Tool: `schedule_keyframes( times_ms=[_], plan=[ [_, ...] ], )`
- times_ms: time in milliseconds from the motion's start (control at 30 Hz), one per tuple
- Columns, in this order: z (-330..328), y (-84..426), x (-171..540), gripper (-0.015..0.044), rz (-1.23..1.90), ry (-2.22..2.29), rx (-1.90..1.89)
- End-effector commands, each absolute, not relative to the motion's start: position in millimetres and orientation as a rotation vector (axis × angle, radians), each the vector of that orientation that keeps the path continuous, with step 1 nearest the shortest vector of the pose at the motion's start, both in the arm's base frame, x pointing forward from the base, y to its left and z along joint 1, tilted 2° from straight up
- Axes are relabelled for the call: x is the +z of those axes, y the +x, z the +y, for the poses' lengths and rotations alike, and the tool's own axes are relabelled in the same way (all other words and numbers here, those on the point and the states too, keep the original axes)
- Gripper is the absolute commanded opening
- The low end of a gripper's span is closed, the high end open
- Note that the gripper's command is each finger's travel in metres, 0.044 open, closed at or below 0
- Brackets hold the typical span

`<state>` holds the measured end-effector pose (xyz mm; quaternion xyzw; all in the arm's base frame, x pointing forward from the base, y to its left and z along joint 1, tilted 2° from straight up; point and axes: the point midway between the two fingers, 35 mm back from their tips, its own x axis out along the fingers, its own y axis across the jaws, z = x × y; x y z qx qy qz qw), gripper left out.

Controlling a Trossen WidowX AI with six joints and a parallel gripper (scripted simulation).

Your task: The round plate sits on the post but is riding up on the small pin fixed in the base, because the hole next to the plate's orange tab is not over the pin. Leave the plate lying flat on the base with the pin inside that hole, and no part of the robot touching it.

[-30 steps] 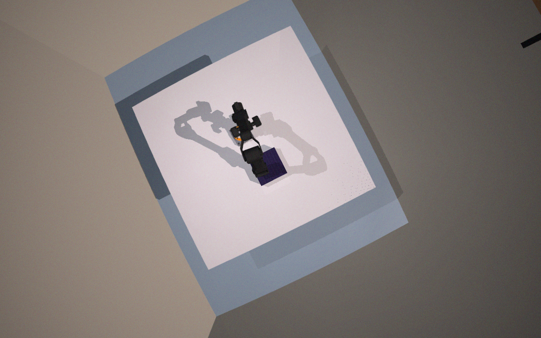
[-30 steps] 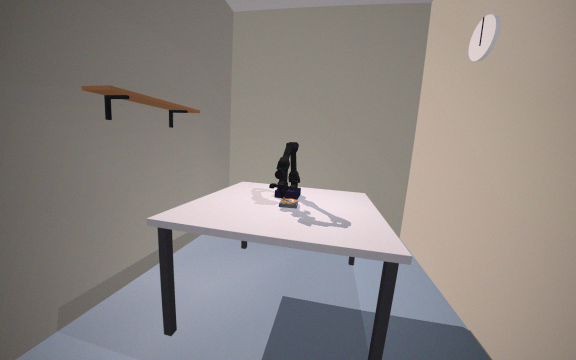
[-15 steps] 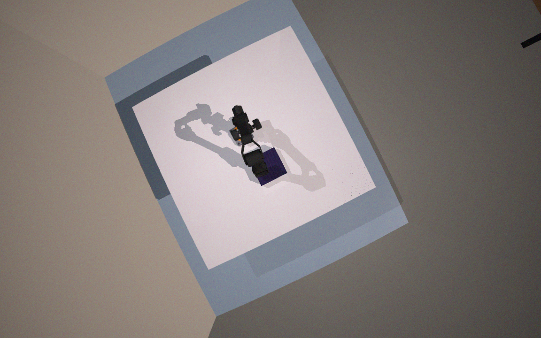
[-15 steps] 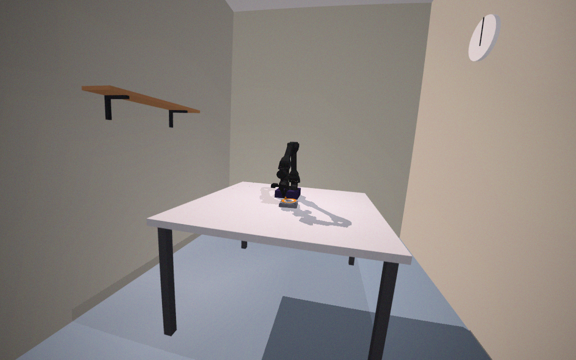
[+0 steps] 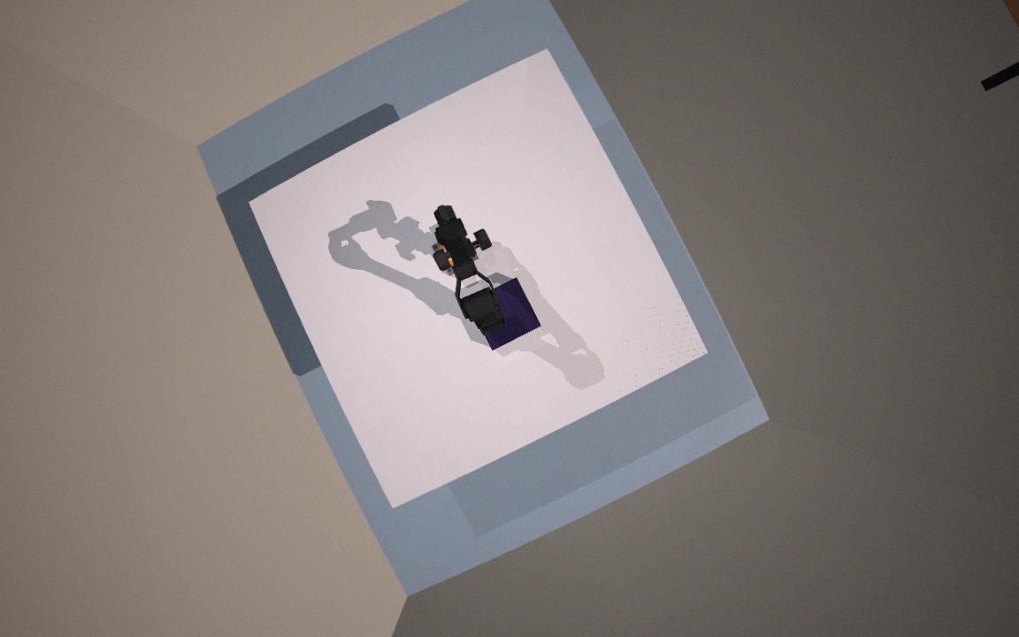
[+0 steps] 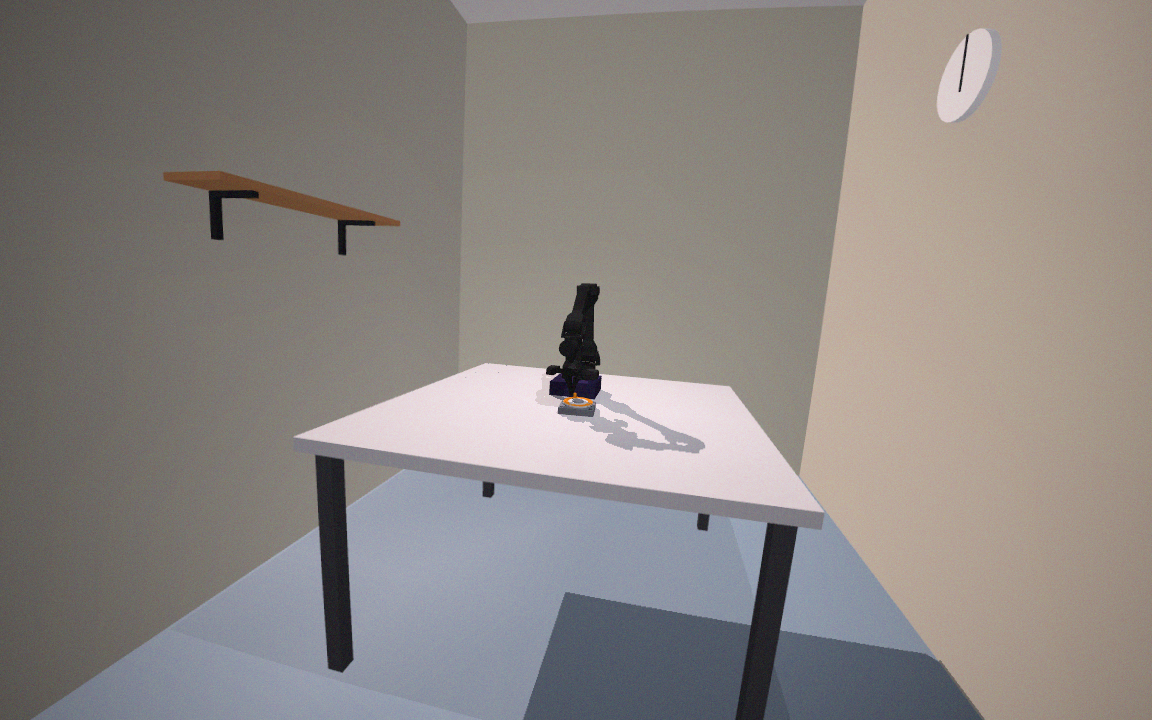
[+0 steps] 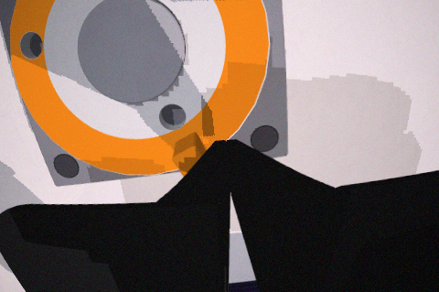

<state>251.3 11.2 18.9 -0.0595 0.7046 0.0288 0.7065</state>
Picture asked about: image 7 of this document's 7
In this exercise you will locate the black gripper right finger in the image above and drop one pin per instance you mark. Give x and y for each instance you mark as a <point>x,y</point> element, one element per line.
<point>303,235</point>

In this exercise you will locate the orange round plate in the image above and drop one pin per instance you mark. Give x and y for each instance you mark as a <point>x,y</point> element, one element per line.
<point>227,50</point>

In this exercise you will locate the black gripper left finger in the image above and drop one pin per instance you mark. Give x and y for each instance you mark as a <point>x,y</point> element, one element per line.
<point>181,243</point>

